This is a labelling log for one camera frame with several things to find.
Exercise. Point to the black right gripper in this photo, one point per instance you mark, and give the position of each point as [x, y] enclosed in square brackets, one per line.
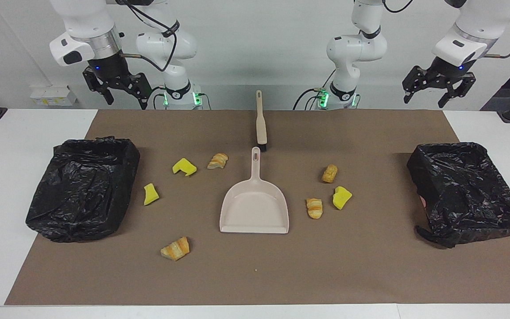
[109, 68]

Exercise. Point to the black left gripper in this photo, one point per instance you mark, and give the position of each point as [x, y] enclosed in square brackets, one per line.
[443, 73]

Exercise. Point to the brown bread roll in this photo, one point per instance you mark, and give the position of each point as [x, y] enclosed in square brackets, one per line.
[330, 173]

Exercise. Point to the beige hand brush black bristles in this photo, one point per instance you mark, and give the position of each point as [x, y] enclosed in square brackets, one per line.
[261, 128]

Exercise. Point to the small croissant piece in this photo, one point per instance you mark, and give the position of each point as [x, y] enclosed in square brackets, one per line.
[218, 161]
[314, 208]

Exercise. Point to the beige plastic dustpan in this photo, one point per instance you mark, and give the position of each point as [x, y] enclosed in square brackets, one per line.
[255, 208]

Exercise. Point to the black bag-lined bin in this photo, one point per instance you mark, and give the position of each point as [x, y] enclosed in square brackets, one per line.
[467, 195]
[82, 190]

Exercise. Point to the notched yellow sponge piece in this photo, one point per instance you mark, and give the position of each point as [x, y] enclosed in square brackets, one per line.
[184, 166]

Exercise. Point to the large croissant piece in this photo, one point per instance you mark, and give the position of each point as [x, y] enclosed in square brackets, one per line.
[175, 249]

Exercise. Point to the brown paper table mat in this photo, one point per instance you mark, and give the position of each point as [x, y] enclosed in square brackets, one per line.
[348, 274]

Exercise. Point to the white wall socket box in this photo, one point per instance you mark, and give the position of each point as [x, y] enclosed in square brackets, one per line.
[53, 95]

